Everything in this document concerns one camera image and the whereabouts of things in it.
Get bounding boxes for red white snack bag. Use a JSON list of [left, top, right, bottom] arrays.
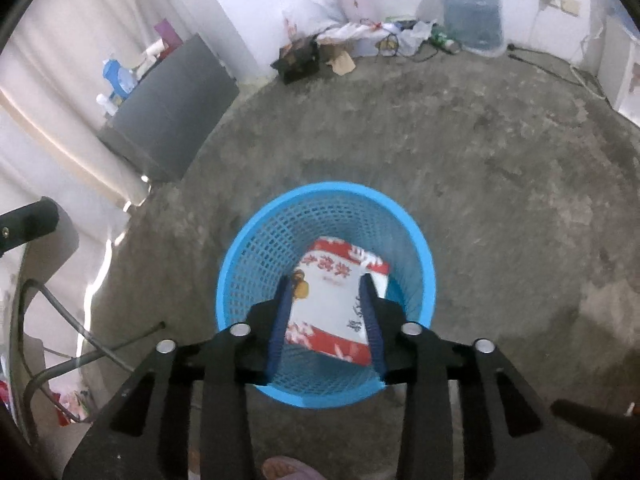
[[285, 236, 390, 366]]

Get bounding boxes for blue plastic mesh basket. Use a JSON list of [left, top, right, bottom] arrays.
[[215, 181, 436, 410]]

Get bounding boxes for pink slipper foot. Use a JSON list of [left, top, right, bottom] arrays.
[[262, 456, 326, 480]]

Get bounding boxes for dark grey side cabinet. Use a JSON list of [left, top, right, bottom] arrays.
[[98, 35, 239, 182]]

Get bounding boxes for blue white lotion bottle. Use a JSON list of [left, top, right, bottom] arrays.
[[102, 58, 138, 100]]

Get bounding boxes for white curtain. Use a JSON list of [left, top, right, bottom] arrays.
[[1, 0, 240, 287]]

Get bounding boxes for large water jug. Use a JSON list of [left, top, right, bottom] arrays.
[[442, 0, 506, 58]]

